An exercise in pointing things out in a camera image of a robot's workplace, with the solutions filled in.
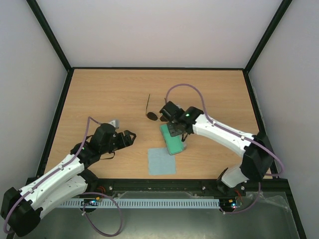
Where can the grey glasses case green lining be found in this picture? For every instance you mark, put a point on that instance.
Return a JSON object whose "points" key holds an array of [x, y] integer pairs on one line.
{"points": [[174, 144]]}

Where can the light blue cleaning cloth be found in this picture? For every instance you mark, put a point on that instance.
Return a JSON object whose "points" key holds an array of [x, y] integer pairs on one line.
{"points": [[160, 162]]}

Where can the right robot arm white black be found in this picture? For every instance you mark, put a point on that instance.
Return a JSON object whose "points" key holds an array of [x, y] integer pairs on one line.
{"points": [[256, 157]]}

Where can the green circuit board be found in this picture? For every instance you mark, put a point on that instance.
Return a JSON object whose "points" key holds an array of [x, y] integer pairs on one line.
{"points": [[233, 203], [91, 202]]}

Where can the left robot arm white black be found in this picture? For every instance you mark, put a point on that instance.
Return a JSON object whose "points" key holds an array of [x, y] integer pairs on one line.
{"points": [[23, 209]]}

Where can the light blue slotted cable duct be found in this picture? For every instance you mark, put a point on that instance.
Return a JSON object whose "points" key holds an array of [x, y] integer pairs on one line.
{"points": [[149, 204]]}

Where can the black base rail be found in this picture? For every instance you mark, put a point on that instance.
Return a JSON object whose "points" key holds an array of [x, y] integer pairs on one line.
{"points": [[200, 187]]}

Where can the right green circuit board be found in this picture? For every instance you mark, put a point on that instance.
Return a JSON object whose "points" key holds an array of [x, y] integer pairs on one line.
{"points": [[233, 203]]}

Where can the round dark sunglasses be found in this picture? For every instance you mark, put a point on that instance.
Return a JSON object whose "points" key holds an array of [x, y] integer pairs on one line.
{"points": [[153, 116]]}

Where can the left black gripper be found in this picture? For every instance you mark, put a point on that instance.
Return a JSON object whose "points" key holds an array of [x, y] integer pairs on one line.
{"points": [[128, 142]]}

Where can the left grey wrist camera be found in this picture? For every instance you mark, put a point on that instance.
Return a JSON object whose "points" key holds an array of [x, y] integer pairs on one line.
{"points": [[115, 123]]}

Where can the left green circuit board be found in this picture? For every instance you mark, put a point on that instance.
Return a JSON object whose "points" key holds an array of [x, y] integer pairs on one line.
{"points": [[91, 202]]}

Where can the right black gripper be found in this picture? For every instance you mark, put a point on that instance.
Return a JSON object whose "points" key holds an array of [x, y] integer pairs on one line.
{"points": [[176, 127]]}

